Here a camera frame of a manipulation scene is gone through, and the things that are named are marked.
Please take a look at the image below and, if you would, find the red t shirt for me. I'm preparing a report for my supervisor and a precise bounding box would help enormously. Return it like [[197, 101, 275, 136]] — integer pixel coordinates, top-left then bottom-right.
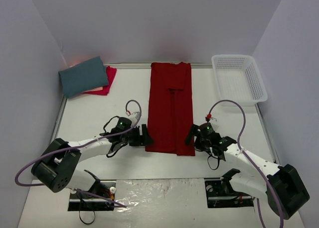
[[145, 62, 195, 156], [84, 66, 117, 96]]

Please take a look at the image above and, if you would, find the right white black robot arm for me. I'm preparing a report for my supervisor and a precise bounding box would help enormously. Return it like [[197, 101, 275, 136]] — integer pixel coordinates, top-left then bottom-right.
[[185, 122, 310, 220]]

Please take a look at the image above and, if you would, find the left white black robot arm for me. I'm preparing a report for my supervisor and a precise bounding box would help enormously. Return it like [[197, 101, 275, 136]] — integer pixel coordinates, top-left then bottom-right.
[[31, 117, 154, 197]]

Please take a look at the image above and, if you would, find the folded pink t shirt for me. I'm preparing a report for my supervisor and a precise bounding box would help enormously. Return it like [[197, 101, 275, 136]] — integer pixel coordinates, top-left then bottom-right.
[[85, 87, 103, 93]]

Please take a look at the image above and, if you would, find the white plastic basket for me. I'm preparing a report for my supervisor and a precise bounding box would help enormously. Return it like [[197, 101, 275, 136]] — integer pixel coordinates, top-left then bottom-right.
[[211, 54, 268, 106]]

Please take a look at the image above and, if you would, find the folded red t shirt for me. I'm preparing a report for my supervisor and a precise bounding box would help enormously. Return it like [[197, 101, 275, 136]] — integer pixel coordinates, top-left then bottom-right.
[[84, 66, 117, 96]]

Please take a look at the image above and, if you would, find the folded teal t shirt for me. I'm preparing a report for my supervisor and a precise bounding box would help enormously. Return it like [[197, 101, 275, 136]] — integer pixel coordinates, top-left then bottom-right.
[[59, 56, 109, 98]]

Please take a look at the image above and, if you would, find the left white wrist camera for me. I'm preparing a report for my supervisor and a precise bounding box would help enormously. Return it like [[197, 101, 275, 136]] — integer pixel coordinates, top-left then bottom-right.
[[126, 111, 141, 127]]

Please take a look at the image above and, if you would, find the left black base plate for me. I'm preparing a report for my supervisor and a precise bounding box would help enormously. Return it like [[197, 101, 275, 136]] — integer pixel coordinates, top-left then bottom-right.
[[68, 181, 117, 212]]

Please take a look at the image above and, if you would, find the thin black cable loop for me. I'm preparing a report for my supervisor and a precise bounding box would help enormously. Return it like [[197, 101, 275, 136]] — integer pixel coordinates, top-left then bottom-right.
[[78, 208, 96, 225]]

